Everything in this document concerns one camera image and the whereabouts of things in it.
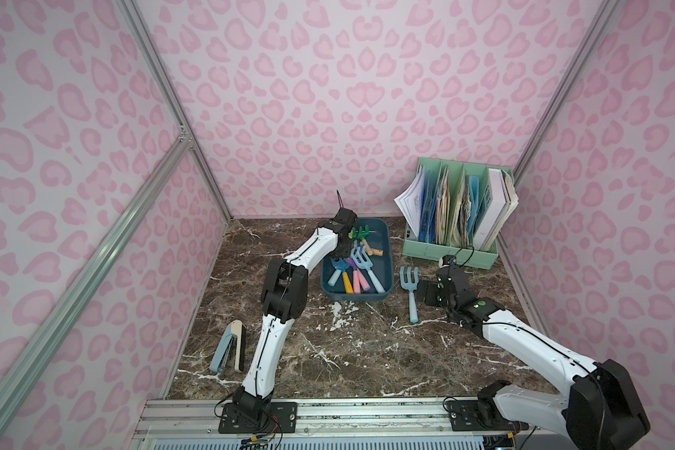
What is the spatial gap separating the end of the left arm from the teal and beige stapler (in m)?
0.40

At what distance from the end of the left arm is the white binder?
17.9 inches

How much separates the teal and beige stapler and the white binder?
0.86 metres

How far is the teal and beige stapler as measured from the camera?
2.68ft

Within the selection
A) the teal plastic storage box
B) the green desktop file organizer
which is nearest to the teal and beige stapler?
the teal plastic storage box

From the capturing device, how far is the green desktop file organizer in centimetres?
94

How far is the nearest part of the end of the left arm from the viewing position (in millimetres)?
785

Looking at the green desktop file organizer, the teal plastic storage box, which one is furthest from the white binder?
the teal plastic storage box

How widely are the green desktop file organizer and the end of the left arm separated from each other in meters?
0.27

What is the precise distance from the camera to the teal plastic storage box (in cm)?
97

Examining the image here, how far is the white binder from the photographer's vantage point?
905mm

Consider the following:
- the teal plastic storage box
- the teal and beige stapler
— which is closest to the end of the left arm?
the teal plastic storage box

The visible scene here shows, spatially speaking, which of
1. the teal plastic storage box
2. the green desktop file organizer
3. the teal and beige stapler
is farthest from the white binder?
the teal and beige stapler

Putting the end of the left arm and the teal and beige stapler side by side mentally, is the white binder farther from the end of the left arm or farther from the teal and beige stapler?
the teal and beige stapler

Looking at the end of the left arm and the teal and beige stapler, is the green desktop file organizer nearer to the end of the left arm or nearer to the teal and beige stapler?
the end of the left arm
